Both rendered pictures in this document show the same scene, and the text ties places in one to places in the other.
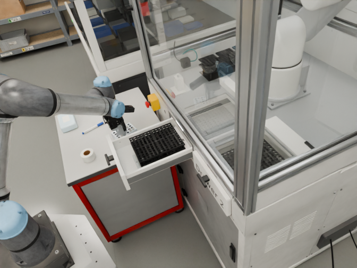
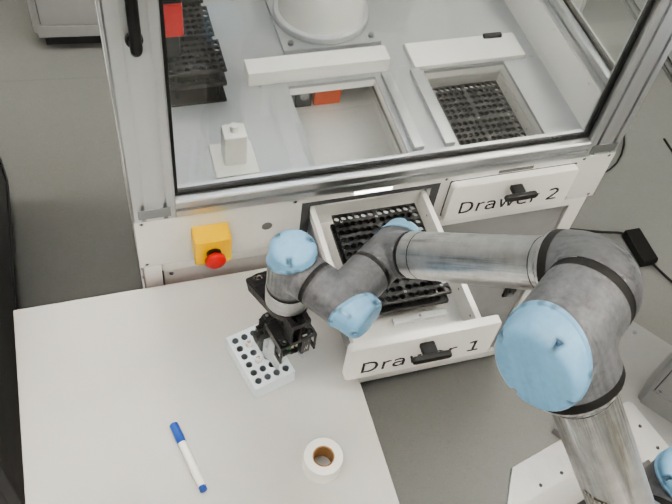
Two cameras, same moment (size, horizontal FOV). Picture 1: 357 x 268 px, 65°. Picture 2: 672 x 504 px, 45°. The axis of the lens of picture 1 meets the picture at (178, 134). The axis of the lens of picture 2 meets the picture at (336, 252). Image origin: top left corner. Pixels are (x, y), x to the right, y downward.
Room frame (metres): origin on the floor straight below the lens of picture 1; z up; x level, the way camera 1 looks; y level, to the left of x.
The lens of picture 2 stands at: (1.18, 1.06, 2.16)
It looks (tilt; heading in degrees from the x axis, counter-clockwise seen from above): 53 degrees down; 264
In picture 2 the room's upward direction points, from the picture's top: 10 degrees clockwise
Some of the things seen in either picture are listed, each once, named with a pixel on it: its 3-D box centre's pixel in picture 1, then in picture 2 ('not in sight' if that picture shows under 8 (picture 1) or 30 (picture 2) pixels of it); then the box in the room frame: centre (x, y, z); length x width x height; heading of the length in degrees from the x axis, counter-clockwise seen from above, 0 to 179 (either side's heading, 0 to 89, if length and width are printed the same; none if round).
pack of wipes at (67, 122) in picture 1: (67, 121); not in sight; (1.40, 0.66, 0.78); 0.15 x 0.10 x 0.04; 20
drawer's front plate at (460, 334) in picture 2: (117, 160); (421, 347); (0.91, 0.30, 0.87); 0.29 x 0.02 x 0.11; 17
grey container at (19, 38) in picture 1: (14, 40); not in sight; (4.46, 2.27, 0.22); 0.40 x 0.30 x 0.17; 102
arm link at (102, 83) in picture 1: (103, 89); (292, 266); (1.16, 0.31, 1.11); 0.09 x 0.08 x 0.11; 143
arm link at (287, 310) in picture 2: not in sight; (289, 292); (1.16, 0.31, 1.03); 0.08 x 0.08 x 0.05
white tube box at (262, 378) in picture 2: (124, 133); (259, 359); (1.20, 0.30, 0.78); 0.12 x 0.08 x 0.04; 122
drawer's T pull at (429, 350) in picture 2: (109, 158); (429, 351); (0.90, 0.33, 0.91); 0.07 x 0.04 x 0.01; 17
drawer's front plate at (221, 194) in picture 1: (210, 181); (509, 192); (0.70, -0.10, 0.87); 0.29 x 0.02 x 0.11; 17
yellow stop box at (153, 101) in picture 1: (153, 102); (211, 245); (1.31, 0.11, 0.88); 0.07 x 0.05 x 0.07; 17
